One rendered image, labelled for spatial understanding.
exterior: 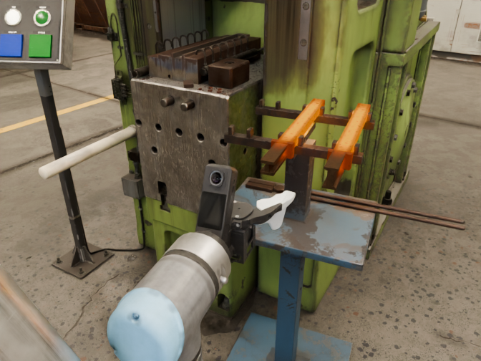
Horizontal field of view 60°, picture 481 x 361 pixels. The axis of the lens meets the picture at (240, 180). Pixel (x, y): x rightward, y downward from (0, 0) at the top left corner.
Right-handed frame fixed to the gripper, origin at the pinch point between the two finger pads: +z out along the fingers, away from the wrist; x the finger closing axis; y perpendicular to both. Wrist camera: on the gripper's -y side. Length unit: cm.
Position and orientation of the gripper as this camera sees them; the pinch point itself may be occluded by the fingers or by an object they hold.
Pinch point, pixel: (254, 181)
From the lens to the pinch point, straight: 75.3
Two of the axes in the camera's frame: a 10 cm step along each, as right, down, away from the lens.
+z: 3.8, -4.4, 8.1
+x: 9.2, 1.8, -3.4
